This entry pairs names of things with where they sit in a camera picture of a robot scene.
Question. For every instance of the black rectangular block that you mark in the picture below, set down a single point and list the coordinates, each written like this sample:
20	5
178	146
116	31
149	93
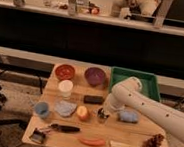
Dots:
92	99

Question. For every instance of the metal cup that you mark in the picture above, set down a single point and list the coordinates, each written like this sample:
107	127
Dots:
102	116

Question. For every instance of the red bowl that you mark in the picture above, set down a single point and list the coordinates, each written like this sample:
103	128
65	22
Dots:
65	72

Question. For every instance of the purple bowl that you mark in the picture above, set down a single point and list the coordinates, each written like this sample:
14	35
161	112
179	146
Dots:
95	76

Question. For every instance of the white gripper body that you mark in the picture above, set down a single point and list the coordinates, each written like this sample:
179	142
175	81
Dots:
112	105

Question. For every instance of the orange carrot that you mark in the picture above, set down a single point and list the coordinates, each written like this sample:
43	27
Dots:
93	143

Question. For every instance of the blue plastic cup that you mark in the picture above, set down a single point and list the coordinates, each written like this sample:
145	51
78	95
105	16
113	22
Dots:
42	109

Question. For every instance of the blue sponge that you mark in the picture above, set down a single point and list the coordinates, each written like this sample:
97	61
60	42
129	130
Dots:
128	116

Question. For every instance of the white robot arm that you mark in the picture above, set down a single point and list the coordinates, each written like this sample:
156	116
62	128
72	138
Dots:
128	92

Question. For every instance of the grey blue cloth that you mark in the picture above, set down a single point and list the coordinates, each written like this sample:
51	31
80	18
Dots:
65	108

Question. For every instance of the person in background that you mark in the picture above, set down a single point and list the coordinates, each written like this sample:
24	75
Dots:
143	7

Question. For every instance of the white plastic cup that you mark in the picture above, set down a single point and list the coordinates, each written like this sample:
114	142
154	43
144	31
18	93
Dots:
65	87

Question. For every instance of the green plastic tray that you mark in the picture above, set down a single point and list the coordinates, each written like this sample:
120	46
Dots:
149	82

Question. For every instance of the red yellow apple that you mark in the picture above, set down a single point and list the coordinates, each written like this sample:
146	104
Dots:
82	113

